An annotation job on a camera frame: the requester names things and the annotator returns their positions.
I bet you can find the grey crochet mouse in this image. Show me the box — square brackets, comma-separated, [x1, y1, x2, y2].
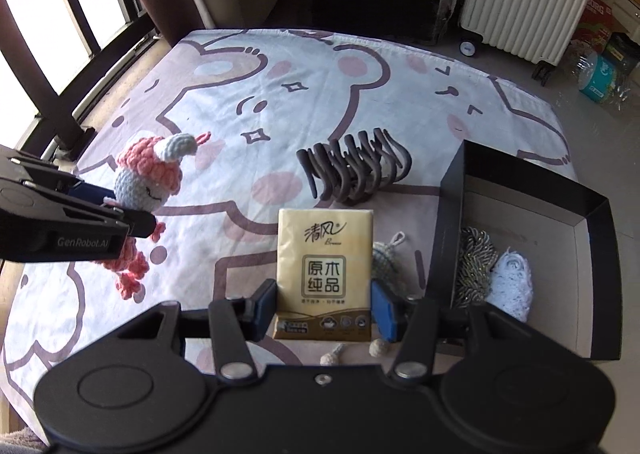
[320, 231, 432, 368]

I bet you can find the pink white crochet doll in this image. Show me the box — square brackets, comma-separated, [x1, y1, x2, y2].
[102, 131, 213, 301]

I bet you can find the yellow tissue pack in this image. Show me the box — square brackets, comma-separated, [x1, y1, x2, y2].
[274, 208, 376, 342]

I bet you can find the shrink-wrapped water bottle pack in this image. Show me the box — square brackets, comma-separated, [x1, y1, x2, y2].
[570, 51, 637, 108]

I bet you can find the black window frame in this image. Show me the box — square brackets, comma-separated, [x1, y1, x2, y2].
[0, 0, 162, 161]

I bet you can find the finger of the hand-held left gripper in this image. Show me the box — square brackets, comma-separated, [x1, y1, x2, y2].
[0, 144, 117, 207]
[100, 206, 157, 240]

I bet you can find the red cardboard carton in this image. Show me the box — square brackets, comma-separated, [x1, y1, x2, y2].
[575, 0, 617, 55]

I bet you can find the bear printed blanket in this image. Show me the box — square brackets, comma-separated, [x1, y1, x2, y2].
[0, 29, 581, 430]

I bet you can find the black cardboard box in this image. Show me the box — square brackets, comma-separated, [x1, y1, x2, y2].
[425, 139, 624, 361]

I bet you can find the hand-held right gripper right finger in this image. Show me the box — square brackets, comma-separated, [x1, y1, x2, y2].
[370, 279, 551, 381]

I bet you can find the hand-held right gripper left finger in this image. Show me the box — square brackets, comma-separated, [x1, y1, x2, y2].
[107, 279, 279, 381]

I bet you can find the brown hair claw clip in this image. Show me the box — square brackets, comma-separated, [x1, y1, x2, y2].
[296, 129, 413, 206]

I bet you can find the black waste bin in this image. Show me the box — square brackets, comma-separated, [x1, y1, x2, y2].
[602, 31, 640, 71]

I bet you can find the braided cord with pearl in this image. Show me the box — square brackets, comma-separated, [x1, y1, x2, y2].
[454, 228, 499, 310]

